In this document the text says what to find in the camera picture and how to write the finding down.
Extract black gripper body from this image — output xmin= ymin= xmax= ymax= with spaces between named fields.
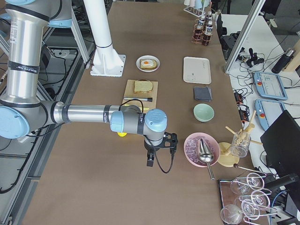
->
xmin=144 ymin=138 xmax=164 ymax=162

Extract plain bread slice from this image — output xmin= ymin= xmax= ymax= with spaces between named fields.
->
xmin=134 ymin=80 xmax=153 ymax=94

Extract bread slice with fried egg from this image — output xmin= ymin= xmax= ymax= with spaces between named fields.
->
xmin=140 ymin=59 xmax=158 ymax=70

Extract white round plate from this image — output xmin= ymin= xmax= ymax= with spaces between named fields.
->
xmin=136 ymin=55 xmax=160 ymax=72

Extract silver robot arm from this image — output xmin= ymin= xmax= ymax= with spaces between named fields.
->
xmin=0 ymin=0 xmax=168 ymax=166

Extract cream rabbit tray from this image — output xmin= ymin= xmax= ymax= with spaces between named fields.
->
xmin=183 ymin=57 xmax=211 ymax=84

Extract wine glass rack tray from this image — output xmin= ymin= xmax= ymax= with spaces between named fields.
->
xmin=218 ymin=172 xmax=278 ymax=225

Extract yellow lemon upper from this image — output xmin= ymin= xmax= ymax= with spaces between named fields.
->
xmin=117 ymin=132 xmax=127 ymax=137

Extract pink bowl with ice cubes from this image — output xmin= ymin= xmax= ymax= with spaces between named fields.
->
xmin=184 ymin=132 xmax=220 ymax=167

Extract steel cylinder muddler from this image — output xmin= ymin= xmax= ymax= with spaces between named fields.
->
xmin=123 ymin=97 xmax=153 ymax=102

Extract steel ice scoop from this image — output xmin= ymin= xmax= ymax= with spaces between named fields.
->
xmin=197 ymin=138 xmax=215 ymax=180

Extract green bowl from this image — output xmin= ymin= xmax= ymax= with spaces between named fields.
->
xmin=193 ymin=104 xmax=215 ymax=122

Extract bamboo cutting board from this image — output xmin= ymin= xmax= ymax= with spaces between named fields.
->
xmin=124 ymin=80 xmax=158 ymax=109

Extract wooden cup stand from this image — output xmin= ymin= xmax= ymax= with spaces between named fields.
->
xmin=217 ymin=110 xmax=262 ymax=167

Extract grey folded cloth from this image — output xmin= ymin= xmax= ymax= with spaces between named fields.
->
xmin=193 ymin=86 xmax=212 ymax=102

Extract clear glass jar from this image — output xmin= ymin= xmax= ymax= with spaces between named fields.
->
xmin=230 ymin=131 xmax=251 ymax=158

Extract blue teach pendant lower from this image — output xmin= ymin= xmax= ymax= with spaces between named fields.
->
xmin=255 ymin=99 xmax=285 ymax=131

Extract blue teach pendant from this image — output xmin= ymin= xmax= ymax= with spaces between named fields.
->
xmin=255 ymin=99 xmax=285 ymax=131
xmin=253 ymin=72 xmax=288 ymax=100

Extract tea bottle one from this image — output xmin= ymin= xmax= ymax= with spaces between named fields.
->
xmin=195 ymin=15 xmax=205 ymax=34

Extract black laptop monitor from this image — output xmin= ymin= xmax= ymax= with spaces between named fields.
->
xmin=260 ymin=110 xmax=300 ymax=175

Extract blue teach pendant upper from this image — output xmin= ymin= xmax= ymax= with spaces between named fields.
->
xmin=253 ymin=72 xmax=288 ymax=100

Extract tea bottle two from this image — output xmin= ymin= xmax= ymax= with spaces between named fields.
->
xmin=202 ymin=21 xmax=213 ymax=46

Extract tea bottle three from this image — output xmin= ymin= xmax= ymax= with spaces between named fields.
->
xmin=205 ymin=11 xmax=212 ymax=24

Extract black thermos bottle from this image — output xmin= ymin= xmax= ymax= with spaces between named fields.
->
xmin=271 ymin=48 xmax=295 ymax=74

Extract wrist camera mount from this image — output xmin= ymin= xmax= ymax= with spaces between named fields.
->
xmin=161 ymin=132 xmax=178 ymax=151

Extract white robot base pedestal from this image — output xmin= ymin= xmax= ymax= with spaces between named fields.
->
xmin=84 ymin=0 xmax=126 ymax=77

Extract copper wire bottle rack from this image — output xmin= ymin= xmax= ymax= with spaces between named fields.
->
xmin=192 ymin=20 xmax=207 ymax=44

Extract aluminium frame post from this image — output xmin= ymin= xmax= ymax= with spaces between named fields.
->
xmin=224 ymin=0 xmax=265 ymax=74

